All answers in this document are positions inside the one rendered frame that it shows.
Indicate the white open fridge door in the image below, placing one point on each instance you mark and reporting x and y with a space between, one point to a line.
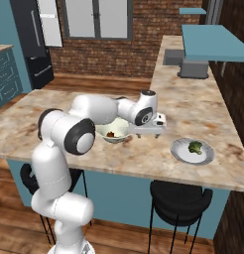
49 25

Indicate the green broccoli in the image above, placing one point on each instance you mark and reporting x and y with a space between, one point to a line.
195 147

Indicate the teal kitchen island base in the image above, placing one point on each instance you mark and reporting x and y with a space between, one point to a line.
127 198

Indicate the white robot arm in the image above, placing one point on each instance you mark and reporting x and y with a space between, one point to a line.
61 132

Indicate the grey framed window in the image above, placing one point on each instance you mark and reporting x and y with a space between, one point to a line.
97 18

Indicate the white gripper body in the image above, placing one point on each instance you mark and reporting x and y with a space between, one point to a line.
147 130

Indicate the small teal wall cupboard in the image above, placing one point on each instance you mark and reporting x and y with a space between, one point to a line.
192 11

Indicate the brown chicken drumstick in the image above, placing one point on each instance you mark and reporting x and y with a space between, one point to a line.
110 134

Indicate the grey sink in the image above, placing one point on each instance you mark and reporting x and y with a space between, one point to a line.
173 57

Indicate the pale green bowl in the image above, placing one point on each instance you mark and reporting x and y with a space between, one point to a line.
118 128

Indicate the teal base cupboards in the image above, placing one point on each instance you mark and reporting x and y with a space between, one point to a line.
6 77

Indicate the black bar stool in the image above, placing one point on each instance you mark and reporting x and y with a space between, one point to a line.
28 180
180 201

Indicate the black fridge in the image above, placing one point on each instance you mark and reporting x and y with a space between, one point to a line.
26 39

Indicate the grey toaster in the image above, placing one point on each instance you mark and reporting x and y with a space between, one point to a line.
193 68

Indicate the grey round plate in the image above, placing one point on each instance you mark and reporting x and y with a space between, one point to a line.
193 156

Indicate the large teal wall cupboard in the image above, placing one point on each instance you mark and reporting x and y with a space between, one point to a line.
210 43

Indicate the steel grey tall fitting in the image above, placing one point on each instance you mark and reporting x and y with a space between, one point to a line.
214 11

